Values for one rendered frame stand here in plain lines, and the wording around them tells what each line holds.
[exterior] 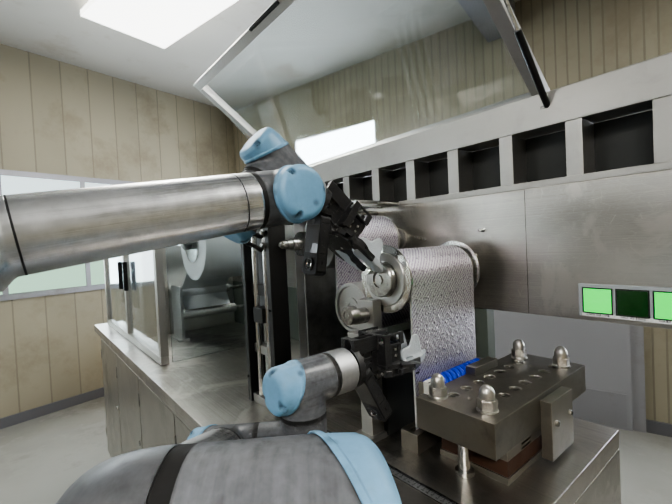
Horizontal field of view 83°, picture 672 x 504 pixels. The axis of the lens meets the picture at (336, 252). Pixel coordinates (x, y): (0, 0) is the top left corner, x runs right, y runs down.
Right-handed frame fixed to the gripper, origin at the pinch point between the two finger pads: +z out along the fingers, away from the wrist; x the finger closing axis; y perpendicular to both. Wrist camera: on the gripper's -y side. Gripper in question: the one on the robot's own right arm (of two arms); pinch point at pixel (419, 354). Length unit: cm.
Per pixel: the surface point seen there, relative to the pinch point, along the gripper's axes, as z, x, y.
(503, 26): 17, -12, 68
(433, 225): 30.1, 17.1, 28.1
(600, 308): 29.4, -24.6, 8.0
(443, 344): 8.3, -0.3, 0.5
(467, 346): 17.8, -0.3, -1.9
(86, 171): -14, 367, 101
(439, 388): -4.4, -8.0, -3.8
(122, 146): 19, 375, 130
